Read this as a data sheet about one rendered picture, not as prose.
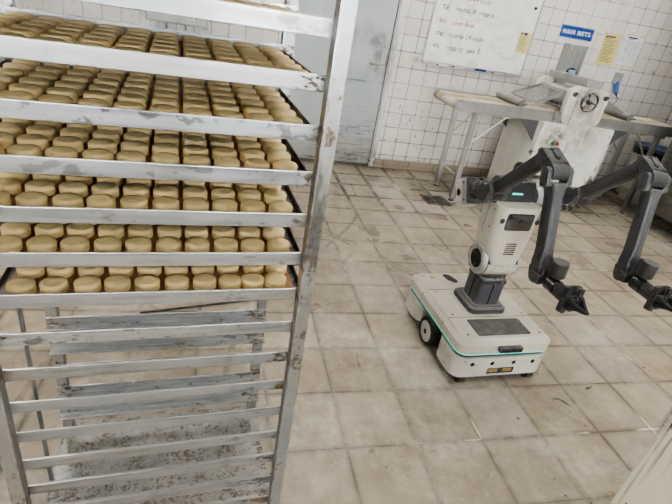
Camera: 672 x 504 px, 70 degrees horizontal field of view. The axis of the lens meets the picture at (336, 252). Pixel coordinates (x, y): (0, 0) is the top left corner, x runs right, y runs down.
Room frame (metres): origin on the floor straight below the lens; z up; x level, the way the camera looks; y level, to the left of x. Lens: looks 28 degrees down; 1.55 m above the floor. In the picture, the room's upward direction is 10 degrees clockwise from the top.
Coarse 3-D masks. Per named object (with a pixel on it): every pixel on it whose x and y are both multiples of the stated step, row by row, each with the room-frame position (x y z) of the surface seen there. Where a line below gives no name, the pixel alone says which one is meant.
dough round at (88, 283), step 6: (84, 276) 0.80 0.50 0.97; (90, 276) 0.80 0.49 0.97; (96, 276) 0.81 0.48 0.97; (78, 282) 0.77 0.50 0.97; (84, 282) 0.78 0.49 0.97; (90, 282) 0.78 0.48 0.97; (96, 282) 0.79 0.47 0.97; (78, 288) 0.76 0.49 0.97; (84, 288) 0.76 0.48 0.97; (90, 288) 0.77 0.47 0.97; (96, 288) 0.78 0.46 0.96
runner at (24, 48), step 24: (0, 48) 0.71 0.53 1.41; (24, 48) 0.72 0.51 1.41; (48, 48) 0.73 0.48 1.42; (72, 48) 0.75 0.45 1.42; (96, 48) 0.76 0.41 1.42; (144, 72) 0.78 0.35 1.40; (168, 72) 0.79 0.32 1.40; (192, 72) 0.81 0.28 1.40; (216, 72) 0.82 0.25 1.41; (240, 72) 0.83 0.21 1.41; (264, 72) 0.85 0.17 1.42; (288, 72) 0.86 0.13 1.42
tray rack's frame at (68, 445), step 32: (0, 0) 1.07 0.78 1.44; (0, 384) 0.66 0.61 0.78; (32, 384) 0.86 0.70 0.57; (64, 384) 1.07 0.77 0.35; (0, 416) 0.65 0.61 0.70; (160, 416) 1.19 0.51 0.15; (0, 448) 0.65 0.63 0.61; (64, 448) 1.00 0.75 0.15; (96, 448) 1.02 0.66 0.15; (224, 448) 1.10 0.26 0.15; (256, 448) 1.13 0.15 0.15; (160, 480) 0.95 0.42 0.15; (192, 480) 0.97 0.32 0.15
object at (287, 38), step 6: (288, 0) 1.28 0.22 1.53; (294, 0) 1.29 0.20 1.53; (282, 36) 1.29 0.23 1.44; (288, 36) 1.29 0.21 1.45; (294, 36) 1.29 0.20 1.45; (282, 42) 1.28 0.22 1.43; (288, 42) 1.29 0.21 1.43; (264, 300) 1.29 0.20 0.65; (258, 306) 1.28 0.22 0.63; (264, 306) 1.29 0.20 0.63; (252, 348) 1.30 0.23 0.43; (258, 348) 1.29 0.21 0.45; (252, 366) 1.28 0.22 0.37; (258, 366) 1.29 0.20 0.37; (252, 402) 1.29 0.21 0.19
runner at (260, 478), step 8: (224, 480) 0.87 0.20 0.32; (232, 480) 0.85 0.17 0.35; (240, 480) 0.86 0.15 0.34; (248, 480) 0.87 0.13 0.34; (256, 480) 0.87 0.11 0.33; (264, 480) 0.88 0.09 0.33; (168, 488) 0.81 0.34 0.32; (176, 488) 0.80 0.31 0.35; (184, 488) 0.81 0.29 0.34; (192, 488) 0.81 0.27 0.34; (200, 488) 0.82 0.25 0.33; (208, 488) 0.83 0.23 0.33; (216, 488) 0.84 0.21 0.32; (224, 488) 0.84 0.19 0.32; (112, 496) 0.77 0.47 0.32; (120, 496) 0.77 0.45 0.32; (128, 496) 0.76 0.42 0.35; (136, 496) 0.76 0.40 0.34; (144, 496) 0.77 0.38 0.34; (152, 496) 0.78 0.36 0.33; (160, 496) 0.78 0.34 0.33; (168, 496) 0.79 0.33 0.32
